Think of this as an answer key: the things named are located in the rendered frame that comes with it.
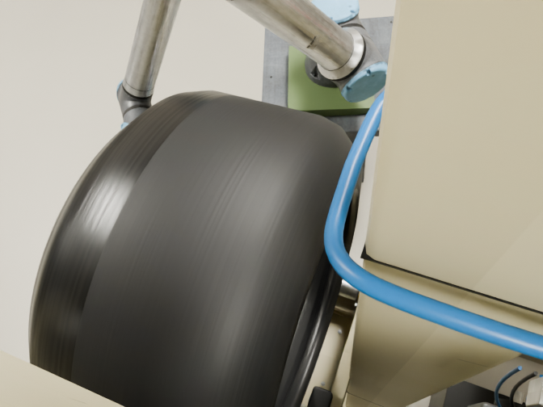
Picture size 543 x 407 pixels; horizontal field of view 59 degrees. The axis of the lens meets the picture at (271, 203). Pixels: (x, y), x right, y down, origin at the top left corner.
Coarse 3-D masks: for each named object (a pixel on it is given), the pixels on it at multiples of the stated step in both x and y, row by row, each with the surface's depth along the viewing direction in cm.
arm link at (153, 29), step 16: (144, 0) 116; (160, 0) 113; (176, 0) 114; (144, 16) 118; (160, 16) 116; (144, 32) 120; (160, 32) 120; (144, 48) 124; (160, 48) 125; (128, 64) 131; (144, 64) 127; (160, 64) 131; (128, 80) 133; (144, 80) 132; (128, 96) 137; (144, 96) 137
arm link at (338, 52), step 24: (240, 0) 102; (264, 0) 104; (288, 0) 108; (264, 24) 111; (288, 24) 112; (312, 24) 116; (336, 24) 125; (312, 48) 122; (336, 48) 125; (360, 48) 130; (336, 72) 133; (360, 72) 132; (384, 72) 134; (360, 96) 141
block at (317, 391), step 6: (312, 390) 89; (318, 390) 88; (324, 390) 88; (312, 396) 88; (318, 396) 88; (324, 396) 88; (330, 396) 88; (312, 402) 87; (318, 402) 87; (324, 402) 87; (330, 402) 89
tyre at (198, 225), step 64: (128, 128) 60; (192, 128) 59; (256, 128) 59; (320, 128) 63; (128, 192) 53; (192, 192) 52; (256, 192) 52; (320, 192) 56; (64, 256) 52; (128, 256) 50; (192, 256) 49; (256, 256) 49; (320, 256) 57; (64, 320) 52; (128, 320) 49; (192, 320) 48; (256, 320) 48; (320, 320) 94; (128, 384) 50; (192, 384) 48; (256, 384) 50
